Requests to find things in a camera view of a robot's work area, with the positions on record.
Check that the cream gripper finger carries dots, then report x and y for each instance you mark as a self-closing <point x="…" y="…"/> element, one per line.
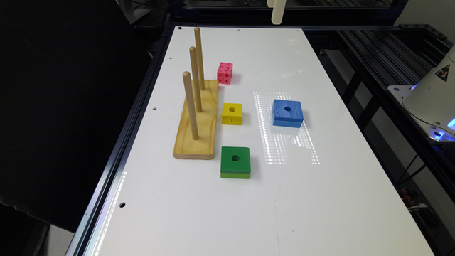
<point x="278" y="7"/>

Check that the pink plastic cube block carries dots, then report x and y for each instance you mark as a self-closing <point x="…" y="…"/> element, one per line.
<point x="224" y="73"/>

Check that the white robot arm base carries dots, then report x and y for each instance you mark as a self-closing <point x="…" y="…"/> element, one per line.
<point x="431" y="101"/>

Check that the rear wooden peg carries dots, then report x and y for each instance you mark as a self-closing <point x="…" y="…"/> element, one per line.
<point x="199" y="56"/>

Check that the wooden peg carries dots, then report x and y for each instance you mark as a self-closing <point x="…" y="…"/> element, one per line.
<point x="190" y="104"/>
<point x="196" y="82"/>
<point x="199" y="56"/>

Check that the middle wooden peg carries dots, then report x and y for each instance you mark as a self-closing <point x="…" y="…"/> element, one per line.
<point x="196" y="82"/>

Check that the blue square block with hole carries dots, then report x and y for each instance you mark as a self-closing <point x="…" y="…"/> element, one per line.
<point x="287" y="113"/>

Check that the front wooden peg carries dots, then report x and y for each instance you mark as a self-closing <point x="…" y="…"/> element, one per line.
<point x="190" y="104"/>

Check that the yellow square block with hole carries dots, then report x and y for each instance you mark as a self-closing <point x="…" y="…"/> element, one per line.
<point x="232" y="113"/>

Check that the green square block with hole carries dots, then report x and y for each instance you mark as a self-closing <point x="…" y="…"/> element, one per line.
<point x="235" y="162"/>

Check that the wooden peg board base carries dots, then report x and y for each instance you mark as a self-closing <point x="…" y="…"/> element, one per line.
<point x="185" y="146"/>

